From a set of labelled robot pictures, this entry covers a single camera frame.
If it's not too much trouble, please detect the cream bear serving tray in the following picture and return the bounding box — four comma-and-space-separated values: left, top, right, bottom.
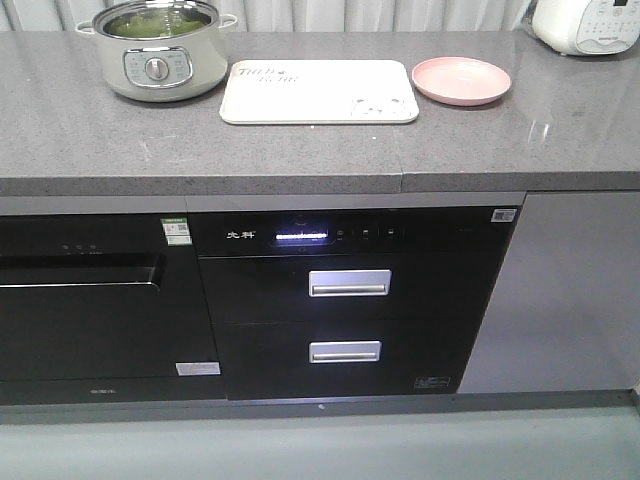
219, 59, 419, 125

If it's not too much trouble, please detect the pink round plate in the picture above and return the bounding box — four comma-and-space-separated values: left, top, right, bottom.
411, 57, 512, 107

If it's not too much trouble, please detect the green lettuce leaf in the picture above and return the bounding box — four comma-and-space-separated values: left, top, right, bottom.
104, 8, 210, 38

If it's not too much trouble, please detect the black disinfection cabinet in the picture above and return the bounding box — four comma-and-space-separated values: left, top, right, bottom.
189, 206, 518, 400

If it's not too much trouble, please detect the green energy label sticker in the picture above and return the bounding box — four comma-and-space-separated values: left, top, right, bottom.
160, 217, 192, 246

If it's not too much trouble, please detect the black built-in dishwasher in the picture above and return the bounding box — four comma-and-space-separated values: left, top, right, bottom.
1, 213, 225, 406

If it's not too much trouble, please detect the green electric cooking pot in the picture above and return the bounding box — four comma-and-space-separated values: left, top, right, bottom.
75, 1, 238, 102

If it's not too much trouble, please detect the grey cabinet door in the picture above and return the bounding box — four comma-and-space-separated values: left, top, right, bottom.
459, 192, 639, 394

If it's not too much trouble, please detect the white rice cooker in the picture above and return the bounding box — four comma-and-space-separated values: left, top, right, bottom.
531, 0, 639, 56

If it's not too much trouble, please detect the grey pleated curtain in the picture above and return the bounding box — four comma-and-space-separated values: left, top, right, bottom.
1, 0, 533, 32

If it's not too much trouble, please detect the upper silver drawer handle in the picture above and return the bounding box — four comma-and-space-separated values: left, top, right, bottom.
308, 269, 392, 297

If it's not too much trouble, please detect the silver drawer handle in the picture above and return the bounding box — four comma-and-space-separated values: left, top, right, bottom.
309, 340, 382, 364
308, 269, 392, 297

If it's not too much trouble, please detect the lower silver drawer handle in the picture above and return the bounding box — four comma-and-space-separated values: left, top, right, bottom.
309, 340, 382, 364

